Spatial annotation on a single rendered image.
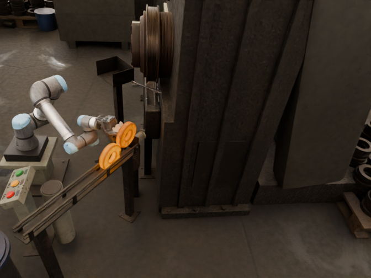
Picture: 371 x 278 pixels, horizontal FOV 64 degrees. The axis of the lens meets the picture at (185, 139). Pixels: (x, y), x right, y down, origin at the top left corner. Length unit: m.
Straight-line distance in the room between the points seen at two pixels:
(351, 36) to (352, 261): 1.57
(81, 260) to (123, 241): 0.29
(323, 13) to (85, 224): 1.95
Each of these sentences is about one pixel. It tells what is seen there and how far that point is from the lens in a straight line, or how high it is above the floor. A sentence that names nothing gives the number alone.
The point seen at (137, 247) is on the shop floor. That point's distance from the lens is 2.18.
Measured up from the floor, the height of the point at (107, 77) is 0.59.
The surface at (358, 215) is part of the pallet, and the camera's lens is 2.65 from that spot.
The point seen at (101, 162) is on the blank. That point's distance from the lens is 1.65.
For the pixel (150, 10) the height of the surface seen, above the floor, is 1.34.
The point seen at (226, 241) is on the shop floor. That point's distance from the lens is 2.27.
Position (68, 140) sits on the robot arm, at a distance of 1.87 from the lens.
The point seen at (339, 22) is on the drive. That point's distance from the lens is 1.66.
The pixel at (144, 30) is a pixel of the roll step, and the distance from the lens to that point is 1.80.
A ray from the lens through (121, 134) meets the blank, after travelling 1.66.
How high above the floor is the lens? 1.91
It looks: 41 degrees down
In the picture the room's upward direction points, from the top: 7 degrees clockwise
